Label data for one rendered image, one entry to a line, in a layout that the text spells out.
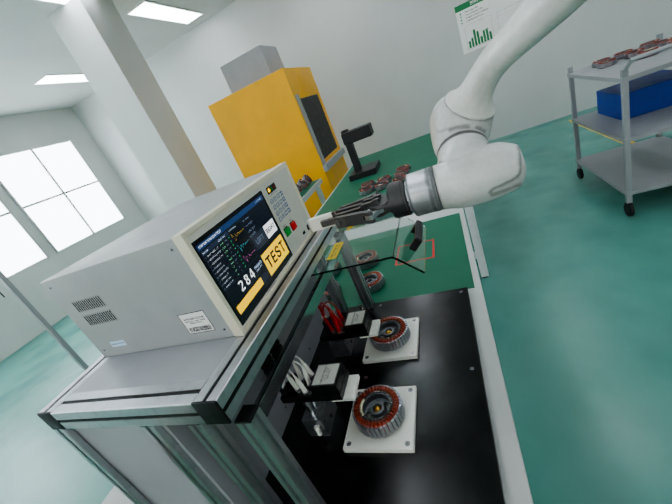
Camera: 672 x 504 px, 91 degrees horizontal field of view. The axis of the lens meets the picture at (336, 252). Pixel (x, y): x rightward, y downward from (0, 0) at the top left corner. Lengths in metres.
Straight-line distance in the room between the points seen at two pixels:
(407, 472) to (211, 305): 0.47
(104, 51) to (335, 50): 3.07
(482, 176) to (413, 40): 5.20
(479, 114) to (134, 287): 0.71
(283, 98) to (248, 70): 0.64
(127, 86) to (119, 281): 4.09
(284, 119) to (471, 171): 3.74
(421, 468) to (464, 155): 0.58
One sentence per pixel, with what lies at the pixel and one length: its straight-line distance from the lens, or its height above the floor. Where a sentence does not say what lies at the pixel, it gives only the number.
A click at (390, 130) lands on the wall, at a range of 5.88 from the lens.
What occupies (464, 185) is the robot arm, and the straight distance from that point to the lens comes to 0.65.
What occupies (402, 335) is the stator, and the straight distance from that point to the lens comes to 0.92.
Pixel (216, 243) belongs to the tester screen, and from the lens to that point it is 0.60.
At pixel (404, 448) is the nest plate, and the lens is 0.76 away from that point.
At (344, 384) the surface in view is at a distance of 0.75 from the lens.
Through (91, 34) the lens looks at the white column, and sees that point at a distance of 4.89.
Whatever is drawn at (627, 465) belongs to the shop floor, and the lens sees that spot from 1.65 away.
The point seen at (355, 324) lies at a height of 0.87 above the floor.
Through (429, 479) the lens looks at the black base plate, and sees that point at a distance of 0.73.
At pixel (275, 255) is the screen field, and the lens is 0.74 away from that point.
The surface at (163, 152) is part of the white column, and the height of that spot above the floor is 1.66.
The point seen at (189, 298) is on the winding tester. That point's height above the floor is 1.21.
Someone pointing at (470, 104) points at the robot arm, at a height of 1.30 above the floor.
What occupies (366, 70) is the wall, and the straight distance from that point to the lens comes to 5.86.
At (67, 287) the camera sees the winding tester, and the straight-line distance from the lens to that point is 0.82.
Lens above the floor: 1.40
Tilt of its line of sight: 22 degrees down
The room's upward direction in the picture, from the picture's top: 24 degrees counter-clockwise
